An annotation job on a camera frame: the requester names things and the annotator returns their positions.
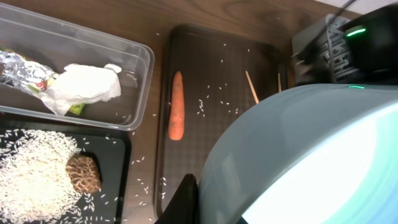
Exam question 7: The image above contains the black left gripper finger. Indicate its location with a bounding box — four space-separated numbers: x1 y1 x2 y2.
155 174 198 224

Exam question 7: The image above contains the orange carrot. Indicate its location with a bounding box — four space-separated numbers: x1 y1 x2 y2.
168 72 185 141

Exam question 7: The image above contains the brown cookie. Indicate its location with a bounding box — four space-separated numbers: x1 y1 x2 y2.
65 154 101 194

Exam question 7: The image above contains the light blue rice bowl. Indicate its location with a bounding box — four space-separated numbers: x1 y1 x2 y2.
198 84 397 223

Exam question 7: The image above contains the white napkin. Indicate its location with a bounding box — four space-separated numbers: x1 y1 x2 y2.
39 63 122 116

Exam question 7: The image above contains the foil yellow snack wrapper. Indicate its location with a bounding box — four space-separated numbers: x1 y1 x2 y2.
0 49 86 116

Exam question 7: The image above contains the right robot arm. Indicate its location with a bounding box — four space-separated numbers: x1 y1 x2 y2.
292 1 397 86

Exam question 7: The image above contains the grey dishwasher rack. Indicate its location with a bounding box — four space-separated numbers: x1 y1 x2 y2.
292 14 363 86

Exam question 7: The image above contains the black plastic tray bin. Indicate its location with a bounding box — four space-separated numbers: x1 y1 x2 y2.
1 120 132 223

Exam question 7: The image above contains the brown serving tray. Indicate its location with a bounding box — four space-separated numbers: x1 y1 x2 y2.
154 24 287 216

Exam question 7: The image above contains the white rice pile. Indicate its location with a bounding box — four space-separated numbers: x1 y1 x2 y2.
1 129 81 223

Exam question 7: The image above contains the right wooden chopstick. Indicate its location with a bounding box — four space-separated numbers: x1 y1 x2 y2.
277 73 282 93

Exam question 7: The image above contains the clear plastic bin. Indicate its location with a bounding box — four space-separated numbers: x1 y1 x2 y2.
1 3 154 131

